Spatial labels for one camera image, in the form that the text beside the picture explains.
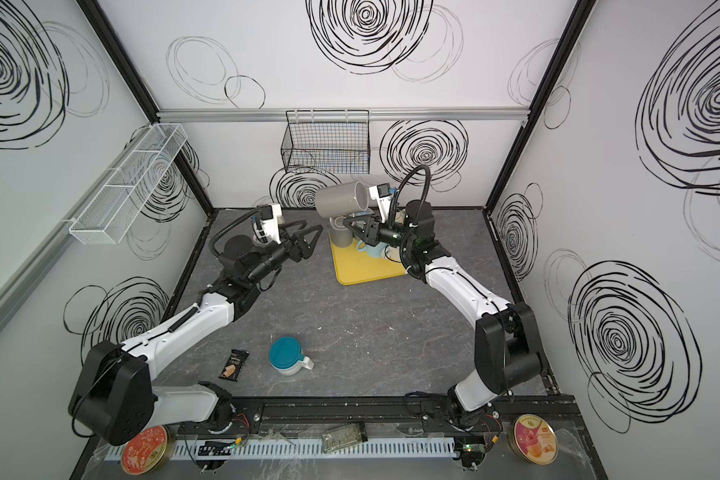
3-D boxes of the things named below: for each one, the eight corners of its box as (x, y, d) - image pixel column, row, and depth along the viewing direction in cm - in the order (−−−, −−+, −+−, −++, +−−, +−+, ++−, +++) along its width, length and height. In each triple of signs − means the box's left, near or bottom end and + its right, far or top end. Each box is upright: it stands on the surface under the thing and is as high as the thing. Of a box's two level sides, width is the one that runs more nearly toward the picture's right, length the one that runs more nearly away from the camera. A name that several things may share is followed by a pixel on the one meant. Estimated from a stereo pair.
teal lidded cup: (270, 376, 82) (262, 366, 76) (276, 347, 87) (269, 336, 81) (312, 376, 82) (308, 366, 76) (315, 347, 87) (311, 336, 81)
